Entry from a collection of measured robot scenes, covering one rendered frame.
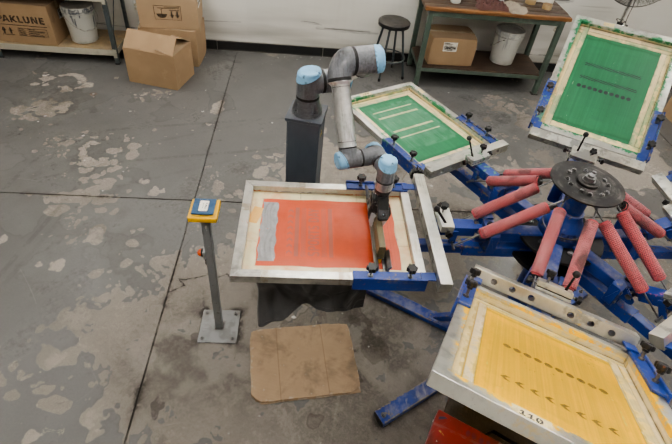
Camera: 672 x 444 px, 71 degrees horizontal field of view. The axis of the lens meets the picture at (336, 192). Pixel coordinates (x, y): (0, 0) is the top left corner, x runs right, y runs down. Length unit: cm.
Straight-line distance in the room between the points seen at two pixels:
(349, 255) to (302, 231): 24
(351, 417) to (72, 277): 190
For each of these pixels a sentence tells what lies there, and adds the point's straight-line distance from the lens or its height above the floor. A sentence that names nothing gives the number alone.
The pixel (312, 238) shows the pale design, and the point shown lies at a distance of 209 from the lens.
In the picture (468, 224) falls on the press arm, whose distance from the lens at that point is 219.
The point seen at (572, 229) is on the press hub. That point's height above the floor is 110.
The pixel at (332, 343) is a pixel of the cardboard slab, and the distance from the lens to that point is 288.
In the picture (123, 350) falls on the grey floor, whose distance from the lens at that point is 300.
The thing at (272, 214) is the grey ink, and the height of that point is 96.
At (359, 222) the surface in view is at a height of 96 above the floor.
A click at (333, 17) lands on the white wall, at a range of 565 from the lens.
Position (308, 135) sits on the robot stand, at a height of 111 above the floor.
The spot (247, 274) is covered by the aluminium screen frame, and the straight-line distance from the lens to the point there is 191.
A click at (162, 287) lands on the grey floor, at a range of 320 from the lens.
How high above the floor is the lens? 248
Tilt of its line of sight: 41 degrees down
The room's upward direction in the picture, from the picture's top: 7 degrees clockwise
